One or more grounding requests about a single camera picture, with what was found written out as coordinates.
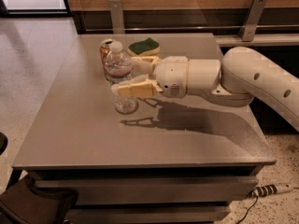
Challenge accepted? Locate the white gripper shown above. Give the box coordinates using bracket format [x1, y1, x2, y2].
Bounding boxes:
[111, 56, 221, 98]

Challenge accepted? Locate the clear plastic water bottle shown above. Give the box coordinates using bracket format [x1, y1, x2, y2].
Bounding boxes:
[106, 41, 138, 115]

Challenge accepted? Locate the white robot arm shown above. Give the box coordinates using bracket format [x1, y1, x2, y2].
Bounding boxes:
[111, 47, 299, 131]

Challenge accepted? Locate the green and yellow sponge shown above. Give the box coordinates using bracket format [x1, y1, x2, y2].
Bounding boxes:
[127, 37, 161, 56]

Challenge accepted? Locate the orange soda can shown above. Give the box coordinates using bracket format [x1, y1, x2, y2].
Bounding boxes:
[99, 38, 114, 80]

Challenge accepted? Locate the grey upper drawer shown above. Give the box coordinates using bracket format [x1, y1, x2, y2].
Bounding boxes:
[36, 176, 257, 205]

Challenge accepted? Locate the grey drawer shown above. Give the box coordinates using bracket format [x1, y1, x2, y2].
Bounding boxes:
[36, 176, 257, 205]
[66, 206, 230, 224]

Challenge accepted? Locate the grey lower drawer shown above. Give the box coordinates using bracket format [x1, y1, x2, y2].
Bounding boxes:
[66, 206, 230, 224]

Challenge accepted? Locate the white power strip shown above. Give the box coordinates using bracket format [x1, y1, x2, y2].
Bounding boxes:
[247, 183, 294, 198]

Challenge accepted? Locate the dark brown chair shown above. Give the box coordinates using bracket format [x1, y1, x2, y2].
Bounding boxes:
[0, 175, 78, 224]

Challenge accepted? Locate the metal rail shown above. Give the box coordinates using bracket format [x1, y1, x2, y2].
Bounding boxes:
[83, 23, 299, 34]

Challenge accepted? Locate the left metal wall bracket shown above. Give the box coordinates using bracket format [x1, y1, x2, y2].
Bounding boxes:
[108, 0, 125, 34]

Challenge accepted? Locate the metal wall bracket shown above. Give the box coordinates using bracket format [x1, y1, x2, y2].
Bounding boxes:
[108, 0, 125, 34]
[238, 0, 267, 42]

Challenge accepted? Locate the right metal wall bracket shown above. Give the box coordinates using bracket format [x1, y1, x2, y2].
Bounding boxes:
[238, 0, 267, 42]

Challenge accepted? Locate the black power cable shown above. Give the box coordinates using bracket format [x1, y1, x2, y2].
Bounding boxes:
[235, 195, 260, 224]

